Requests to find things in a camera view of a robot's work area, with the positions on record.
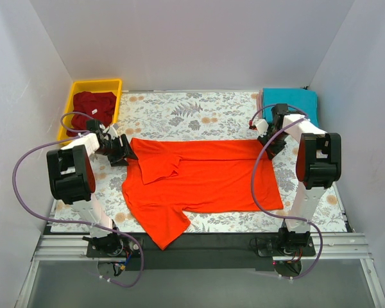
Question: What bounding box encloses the orange t shirt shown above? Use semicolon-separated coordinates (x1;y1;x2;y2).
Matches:
122;138;284;250

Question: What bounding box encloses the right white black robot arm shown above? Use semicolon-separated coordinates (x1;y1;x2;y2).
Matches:
249;103;341;261

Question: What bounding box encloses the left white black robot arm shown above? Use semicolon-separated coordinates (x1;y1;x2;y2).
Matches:
46;119;139;257

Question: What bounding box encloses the folded teal t shirt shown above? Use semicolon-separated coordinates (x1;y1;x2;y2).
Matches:
262;88;320;127

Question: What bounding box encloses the dark red t shirt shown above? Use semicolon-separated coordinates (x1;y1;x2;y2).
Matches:
71;91;117;130

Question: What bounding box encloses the folded pink t shirt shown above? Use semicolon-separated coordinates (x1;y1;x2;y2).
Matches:
257;89;264;118

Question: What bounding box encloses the yellow plastic bin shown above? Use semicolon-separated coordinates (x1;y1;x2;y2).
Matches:
64;79;123;124

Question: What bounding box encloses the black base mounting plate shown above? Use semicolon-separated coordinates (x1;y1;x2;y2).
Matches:
82;232;318;271

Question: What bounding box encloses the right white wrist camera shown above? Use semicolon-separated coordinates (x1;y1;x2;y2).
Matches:
249;119;269;137

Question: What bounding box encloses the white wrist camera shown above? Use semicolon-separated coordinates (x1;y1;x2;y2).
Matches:
249;119;269;137
103;124;119;140

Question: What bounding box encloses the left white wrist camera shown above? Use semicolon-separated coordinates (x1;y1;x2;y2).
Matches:
103;124;119;140

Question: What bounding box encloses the aluminium frame rail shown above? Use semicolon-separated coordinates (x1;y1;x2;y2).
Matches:
16;233;385;307

